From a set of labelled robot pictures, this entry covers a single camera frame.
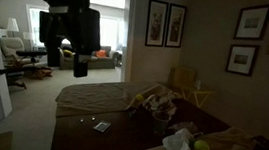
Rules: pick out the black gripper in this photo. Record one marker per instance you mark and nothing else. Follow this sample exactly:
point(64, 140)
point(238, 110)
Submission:
point(79, 29)

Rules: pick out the yellow-green tennis ball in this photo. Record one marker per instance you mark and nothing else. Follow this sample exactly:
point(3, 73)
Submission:
point(202, 148)

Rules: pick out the clear plastic cup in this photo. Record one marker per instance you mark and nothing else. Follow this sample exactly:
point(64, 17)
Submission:
point(161, 122)
point(186, 125)

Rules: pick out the yellow pillow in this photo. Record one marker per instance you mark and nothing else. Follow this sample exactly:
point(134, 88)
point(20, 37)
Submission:
point(67, 53)

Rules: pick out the brown item on floor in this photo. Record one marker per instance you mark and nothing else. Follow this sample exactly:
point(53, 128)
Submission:
point(40, 73)

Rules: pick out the orange pillow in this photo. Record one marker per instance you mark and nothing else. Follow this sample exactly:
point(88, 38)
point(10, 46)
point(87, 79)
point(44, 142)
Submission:
point(101, 53)

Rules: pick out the grey sofa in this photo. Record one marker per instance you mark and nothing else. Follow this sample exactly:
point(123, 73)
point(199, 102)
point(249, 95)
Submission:
point(104, 61)

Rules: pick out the small silver coin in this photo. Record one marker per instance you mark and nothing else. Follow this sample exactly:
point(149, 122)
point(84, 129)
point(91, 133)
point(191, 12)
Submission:
point(81, 120)
point(93, 118)

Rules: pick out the white table lamp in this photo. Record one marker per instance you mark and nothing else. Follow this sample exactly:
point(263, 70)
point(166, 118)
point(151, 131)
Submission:
point(13, 24)

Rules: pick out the small white card packet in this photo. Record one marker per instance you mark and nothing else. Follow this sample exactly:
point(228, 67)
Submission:
point(102, 126)

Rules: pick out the small dark object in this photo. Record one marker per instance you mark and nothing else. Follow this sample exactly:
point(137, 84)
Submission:
point(131, 112)

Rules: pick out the tall framed floral picture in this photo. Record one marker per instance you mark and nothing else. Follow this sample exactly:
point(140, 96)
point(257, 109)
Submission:
point(156, 23)
point(176, 25)

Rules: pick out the red white patterned cloth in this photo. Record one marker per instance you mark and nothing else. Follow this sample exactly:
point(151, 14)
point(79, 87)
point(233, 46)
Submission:
point(161, 103)

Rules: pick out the wooden box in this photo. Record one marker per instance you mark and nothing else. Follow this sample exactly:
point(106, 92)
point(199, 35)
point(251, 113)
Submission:
point(182, 77)

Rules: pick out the small glass jar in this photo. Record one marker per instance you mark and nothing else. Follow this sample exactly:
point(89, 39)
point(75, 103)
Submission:
point(198, 84)

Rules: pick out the yellow chair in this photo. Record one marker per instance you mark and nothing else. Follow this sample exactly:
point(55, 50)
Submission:
point(198, 93)

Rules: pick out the white crumpled plastic bag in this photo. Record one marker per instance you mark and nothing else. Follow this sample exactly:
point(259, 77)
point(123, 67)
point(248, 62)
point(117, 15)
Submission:
point(177, 145)

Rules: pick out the dark framed matted picture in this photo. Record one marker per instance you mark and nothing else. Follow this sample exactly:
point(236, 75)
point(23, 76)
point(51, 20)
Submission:
point(242, 59)
point(253, 21)

